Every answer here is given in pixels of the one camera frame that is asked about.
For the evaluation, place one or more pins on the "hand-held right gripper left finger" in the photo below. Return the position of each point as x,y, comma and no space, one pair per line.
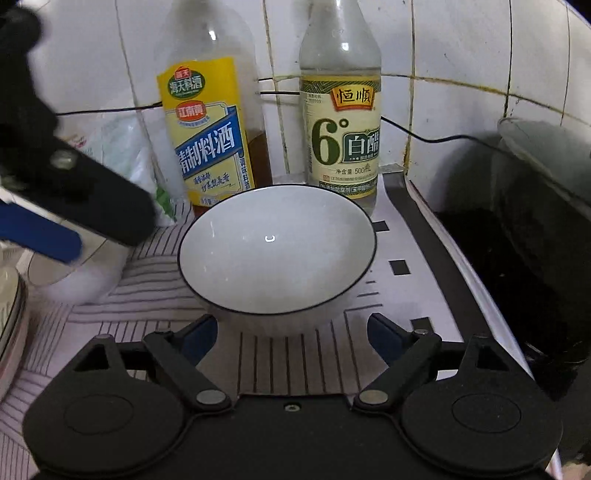
201,334

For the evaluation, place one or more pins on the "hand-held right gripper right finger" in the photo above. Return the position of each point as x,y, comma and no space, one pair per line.
390,332

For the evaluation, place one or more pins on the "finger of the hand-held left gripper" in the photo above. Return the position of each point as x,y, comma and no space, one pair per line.
41,230
92,194

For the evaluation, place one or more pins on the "white bowl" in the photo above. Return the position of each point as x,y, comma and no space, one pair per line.
277,258
87,281

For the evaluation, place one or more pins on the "white plastic packet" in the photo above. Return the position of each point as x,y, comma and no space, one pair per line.
124,157

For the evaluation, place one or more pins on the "striped tablecloth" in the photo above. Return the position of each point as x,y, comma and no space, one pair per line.
152,300

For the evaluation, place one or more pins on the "black stove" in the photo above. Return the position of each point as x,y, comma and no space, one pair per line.
475,267

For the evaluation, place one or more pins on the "yellow label cooking wine bottle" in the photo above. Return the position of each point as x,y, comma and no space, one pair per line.
207,138

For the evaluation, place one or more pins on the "dark pot with glass lid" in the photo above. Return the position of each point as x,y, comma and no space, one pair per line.
545,194

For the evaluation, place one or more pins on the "clear vinegar bottle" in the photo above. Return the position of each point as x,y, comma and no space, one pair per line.
341,129

